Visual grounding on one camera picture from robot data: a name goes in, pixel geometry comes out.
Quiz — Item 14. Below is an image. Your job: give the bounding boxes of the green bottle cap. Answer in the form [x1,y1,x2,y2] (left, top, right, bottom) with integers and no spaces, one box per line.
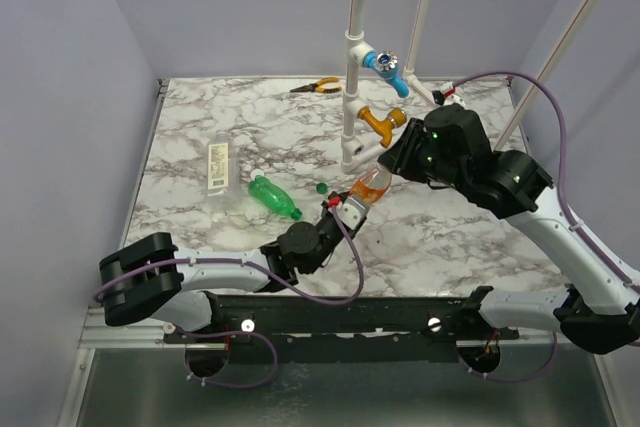
[316,183,328,195]

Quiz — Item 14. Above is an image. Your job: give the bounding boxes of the brass yellow faucet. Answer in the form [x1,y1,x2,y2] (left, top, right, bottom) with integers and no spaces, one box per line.
[357,106,407,148]

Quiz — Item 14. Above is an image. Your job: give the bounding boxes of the orange label tea bottle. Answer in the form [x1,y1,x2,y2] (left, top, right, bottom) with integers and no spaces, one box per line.
[349,165,392,206]

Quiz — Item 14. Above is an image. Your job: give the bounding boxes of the yellow handled pliers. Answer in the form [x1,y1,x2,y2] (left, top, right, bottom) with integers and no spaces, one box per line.
[290,77,342,94]

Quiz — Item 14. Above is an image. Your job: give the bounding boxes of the clear square water bottle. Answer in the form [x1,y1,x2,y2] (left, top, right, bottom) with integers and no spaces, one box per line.
[205,131,239,199]

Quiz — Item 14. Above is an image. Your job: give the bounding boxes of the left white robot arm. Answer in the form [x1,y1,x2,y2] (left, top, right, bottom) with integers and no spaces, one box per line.
[94,192,371,342]

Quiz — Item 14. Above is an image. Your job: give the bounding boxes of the blue plastic faucet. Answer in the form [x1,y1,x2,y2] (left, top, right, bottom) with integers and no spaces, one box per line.
[362,51,410,98]

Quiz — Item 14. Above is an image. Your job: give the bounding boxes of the green plastic bottle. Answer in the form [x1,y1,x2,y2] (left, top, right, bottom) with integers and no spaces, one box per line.
[248,177,303,221]

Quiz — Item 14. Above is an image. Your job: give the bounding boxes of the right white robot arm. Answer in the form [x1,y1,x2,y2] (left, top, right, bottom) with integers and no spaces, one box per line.
[378,117,639,354]

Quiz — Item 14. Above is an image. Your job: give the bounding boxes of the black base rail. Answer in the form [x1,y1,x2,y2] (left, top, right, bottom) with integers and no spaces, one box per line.
[165,293,519,374]

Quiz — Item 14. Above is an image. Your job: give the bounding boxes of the white PVC pipe frame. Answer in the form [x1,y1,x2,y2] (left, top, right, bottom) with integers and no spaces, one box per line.
[341,0,598,173]

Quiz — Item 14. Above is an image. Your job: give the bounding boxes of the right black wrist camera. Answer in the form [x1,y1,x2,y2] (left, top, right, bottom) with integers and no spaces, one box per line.
[424,81,491,157]

